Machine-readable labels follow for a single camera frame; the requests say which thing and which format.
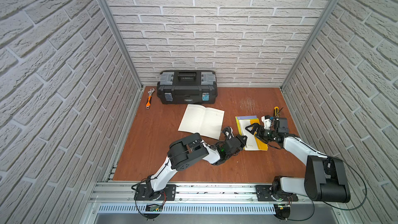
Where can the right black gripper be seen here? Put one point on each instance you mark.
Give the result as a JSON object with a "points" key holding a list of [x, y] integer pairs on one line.
{"points": [[256, 126]]}

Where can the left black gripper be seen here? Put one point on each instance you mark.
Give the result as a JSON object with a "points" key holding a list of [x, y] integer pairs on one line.
{"points": [[238, 143]]}

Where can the large white lined notebook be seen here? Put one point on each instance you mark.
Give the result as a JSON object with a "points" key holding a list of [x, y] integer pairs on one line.
{"points": [[206, 121]]}

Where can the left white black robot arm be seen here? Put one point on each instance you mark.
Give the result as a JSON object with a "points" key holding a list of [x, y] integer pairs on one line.
{"points": [[183, 154]]}

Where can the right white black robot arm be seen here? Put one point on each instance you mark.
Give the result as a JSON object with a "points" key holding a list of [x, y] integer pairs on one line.
{"points": [[325, 176]]}

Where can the yellow black utility knife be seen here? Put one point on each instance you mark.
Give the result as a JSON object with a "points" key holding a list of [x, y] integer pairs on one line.
{"points": [[276, 111]]}

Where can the black plastic toolbox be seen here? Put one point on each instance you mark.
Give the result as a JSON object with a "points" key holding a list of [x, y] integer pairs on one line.
{"points": [[187, 87]]}

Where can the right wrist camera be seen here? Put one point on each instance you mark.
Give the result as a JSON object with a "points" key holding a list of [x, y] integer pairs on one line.
{"points": [[266, 119]]}

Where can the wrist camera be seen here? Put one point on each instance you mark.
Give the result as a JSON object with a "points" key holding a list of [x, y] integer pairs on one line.
{"points": [[266, 119], [228, 133]]}

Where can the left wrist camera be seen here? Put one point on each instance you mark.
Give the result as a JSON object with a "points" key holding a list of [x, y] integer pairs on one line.
{"points": [[228, 133]]}

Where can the orange handled adjustable wrench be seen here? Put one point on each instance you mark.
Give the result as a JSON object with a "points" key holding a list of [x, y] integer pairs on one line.
{"points": [[150, 93]]}

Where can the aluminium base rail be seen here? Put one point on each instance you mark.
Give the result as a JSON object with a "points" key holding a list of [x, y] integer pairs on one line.
{"points": [[118, 197]]}

